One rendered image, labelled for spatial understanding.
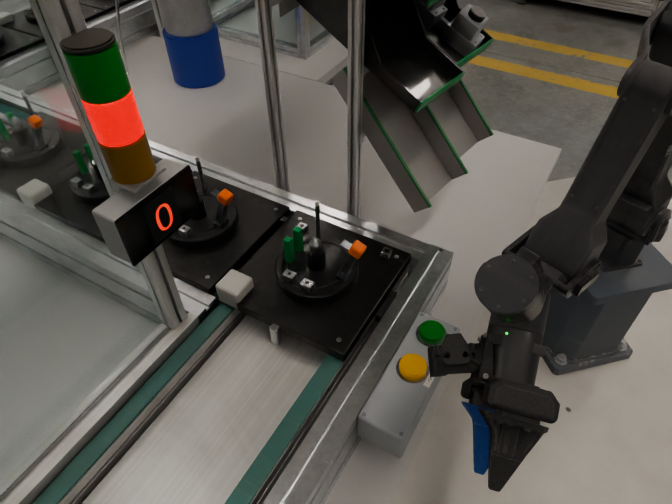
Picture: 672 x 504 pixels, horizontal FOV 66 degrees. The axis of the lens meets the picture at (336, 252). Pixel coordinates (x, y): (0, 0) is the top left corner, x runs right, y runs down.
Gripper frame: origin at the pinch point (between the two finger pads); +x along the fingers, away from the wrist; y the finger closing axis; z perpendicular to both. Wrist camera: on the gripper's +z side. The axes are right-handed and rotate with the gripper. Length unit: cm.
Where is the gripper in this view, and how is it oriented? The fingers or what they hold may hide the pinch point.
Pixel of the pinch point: (492, 446)
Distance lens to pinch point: 59.6
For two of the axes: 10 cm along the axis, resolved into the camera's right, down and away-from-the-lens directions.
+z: -9.6, -2.3, 1.5
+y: -1.0, -2.2, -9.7
